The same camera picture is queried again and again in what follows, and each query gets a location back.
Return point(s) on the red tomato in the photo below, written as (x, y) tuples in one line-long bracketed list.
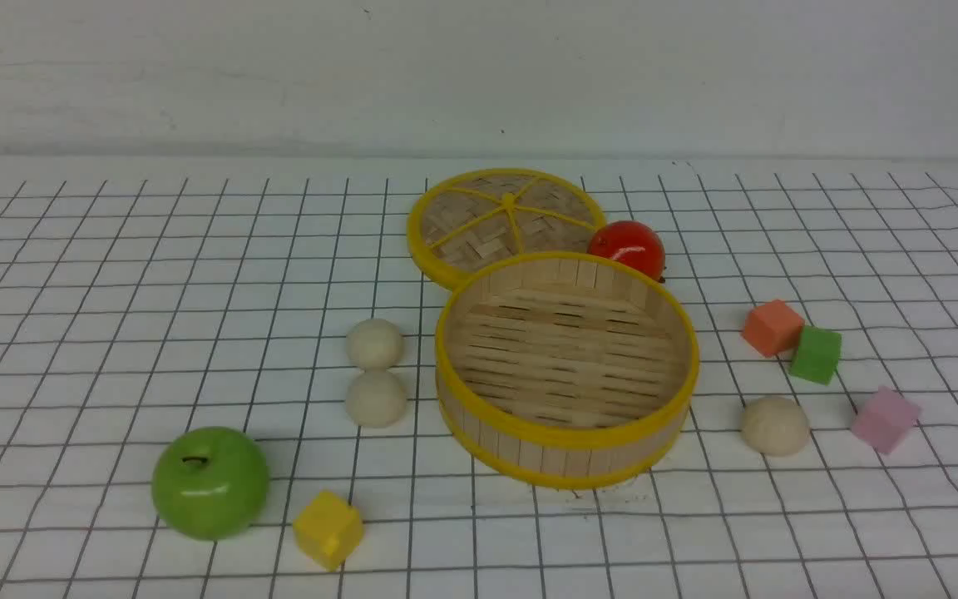
[(633, 244)]

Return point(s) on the green cube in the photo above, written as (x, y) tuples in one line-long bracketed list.
[(817, 355)]

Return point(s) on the bamboo steamer lid yellow rim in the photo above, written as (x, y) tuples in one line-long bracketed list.
[(471, 220)]

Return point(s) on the green apple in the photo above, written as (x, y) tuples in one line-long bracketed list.
[(210, 483)]

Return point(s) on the yellow cube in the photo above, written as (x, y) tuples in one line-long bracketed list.
[(328, 529)]

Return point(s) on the orange cube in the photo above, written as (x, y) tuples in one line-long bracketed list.
[(772, 327)]

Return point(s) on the bamboo steamer tray yellow rim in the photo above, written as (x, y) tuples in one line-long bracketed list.
[(565, 370)]

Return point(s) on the pink cube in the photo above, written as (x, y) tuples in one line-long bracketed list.
[(885, 420)]

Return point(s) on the white bun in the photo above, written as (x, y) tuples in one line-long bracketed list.
[(374, 345), (775, 426), (376, 399)]

